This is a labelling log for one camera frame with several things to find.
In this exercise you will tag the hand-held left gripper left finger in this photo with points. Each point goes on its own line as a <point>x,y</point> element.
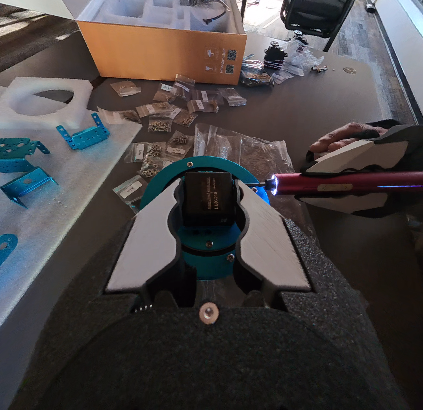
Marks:
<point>142,251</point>

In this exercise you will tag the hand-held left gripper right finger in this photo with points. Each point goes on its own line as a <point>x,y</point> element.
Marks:
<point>274,251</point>

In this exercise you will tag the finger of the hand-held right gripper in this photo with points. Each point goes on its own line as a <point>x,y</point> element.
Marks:
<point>350,155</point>
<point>347,201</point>

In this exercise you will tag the red electric screwdriver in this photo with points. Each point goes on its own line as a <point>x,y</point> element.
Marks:
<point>297,183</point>

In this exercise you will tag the blue round turntable base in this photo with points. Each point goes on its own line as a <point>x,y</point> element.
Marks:
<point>211,268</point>

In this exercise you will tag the grey desk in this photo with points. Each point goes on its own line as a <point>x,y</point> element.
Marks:
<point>330,99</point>

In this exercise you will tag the person's right hand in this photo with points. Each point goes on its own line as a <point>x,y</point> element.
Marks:
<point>343,135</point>

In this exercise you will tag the white foam sheet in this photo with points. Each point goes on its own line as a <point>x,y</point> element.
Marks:
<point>66,218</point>

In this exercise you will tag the loose metal bolts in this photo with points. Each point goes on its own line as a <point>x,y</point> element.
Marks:
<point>319,68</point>

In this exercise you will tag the large clear plastic bag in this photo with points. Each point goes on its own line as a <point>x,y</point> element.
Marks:
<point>248,152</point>

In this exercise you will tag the dark foil parts bag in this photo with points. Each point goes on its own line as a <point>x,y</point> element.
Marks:
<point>256,76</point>

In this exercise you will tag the pile of small screw packets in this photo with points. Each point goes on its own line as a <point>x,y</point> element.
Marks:
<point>165,125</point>

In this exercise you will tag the blue round-end metal plate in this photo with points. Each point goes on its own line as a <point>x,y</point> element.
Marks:
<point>7,248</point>

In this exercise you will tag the black office chair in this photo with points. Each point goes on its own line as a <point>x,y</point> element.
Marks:
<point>314,6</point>

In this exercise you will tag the white foam block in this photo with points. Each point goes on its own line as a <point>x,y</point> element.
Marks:
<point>13,102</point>

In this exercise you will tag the orange cardboard box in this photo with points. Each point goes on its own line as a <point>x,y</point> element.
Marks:
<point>148,53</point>

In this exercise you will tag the blue long U bracket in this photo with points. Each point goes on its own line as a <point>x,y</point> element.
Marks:
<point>86,137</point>

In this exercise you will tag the blue angled metal bracket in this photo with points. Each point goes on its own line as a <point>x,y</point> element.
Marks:
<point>29,185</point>

